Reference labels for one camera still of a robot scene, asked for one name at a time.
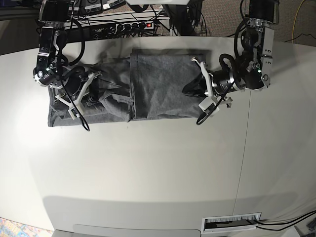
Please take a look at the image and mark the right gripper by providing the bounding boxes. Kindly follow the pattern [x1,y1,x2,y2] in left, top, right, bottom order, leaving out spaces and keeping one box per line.
[50,71,102,119]

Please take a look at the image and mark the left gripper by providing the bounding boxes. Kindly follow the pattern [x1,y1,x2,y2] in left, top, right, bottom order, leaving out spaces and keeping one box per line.
[182,57,239,116]

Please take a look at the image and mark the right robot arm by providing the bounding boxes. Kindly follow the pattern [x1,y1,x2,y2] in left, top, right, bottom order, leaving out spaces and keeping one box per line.
[33,0,101,122]

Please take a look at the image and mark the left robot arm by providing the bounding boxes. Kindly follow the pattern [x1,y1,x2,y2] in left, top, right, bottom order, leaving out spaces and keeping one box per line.
[182,0,279,125]

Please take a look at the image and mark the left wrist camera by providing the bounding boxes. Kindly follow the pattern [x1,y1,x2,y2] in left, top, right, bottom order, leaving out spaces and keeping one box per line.
[198,97,217,112]

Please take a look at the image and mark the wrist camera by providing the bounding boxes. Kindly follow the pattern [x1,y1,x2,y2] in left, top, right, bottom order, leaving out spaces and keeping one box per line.
[68,108,80,120]
[198,97,217,112]

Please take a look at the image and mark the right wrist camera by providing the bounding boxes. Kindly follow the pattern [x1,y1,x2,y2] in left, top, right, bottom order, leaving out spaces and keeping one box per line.
[68,108,80,120]

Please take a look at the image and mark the black cables at grommet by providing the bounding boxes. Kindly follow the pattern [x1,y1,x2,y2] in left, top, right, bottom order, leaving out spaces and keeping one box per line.
[255,211,316,232]

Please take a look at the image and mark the grey T-shirt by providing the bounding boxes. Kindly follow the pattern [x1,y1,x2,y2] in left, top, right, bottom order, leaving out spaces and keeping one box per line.
[48,50,203,127]

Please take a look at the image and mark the black power strip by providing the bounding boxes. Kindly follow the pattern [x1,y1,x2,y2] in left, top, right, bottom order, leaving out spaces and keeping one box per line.
[89,22,157,40]

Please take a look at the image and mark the yellow cable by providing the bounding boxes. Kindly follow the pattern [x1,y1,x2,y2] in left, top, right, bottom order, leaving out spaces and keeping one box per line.
[291,0,307,41]

